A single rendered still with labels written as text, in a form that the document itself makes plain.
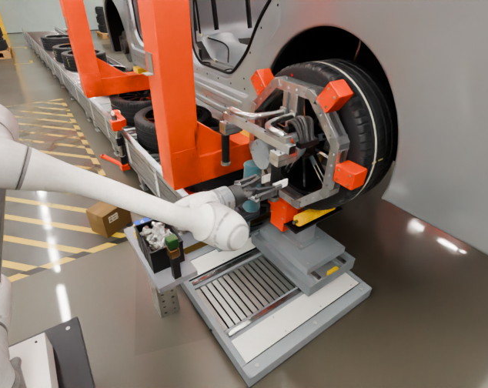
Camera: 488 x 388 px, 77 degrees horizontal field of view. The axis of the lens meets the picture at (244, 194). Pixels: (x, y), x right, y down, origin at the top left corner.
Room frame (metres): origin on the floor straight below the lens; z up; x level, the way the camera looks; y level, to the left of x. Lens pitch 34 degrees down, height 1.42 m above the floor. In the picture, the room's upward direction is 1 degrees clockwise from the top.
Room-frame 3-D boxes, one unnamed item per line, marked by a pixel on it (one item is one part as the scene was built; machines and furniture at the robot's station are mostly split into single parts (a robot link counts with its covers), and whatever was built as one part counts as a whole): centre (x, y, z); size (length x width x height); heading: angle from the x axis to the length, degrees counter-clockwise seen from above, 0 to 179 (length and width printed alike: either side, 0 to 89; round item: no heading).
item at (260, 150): (1.21, -0.15, 0.85); 0.21 x 0.14 x 0.14; 126
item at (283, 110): (1.26, -0.05, 1.03); 0.19 x 0.18 x 0.11; 126
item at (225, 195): (0.85, 0.07, 0.83); 0.09 x 0.06 x 0.09; 36
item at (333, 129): (1.26, -0.20, 0.85); 0.54 x 0.07 x 0.54; 36
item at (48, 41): (7.12, 3.96, 0.39); 0.66 x 0.66 x 0.24
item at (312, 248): (1.36, -0.34, 0.32); 0.40 x 0.30 x 0.28; 36
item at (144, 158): (2.51, 1.06, 0.28); 2.47 x 0.09 x 0.22; 36
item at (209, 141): (1.67, 0.08, 0.69); 0.52 x 0.17 x 0.35; 126
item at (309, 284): (1.35, -0.35, 0.13); 0.50 x 0.36 x 0.10; 36
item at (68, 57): (5.40, 2.66, 0.39); 0.66 x 0.66 x 0.24
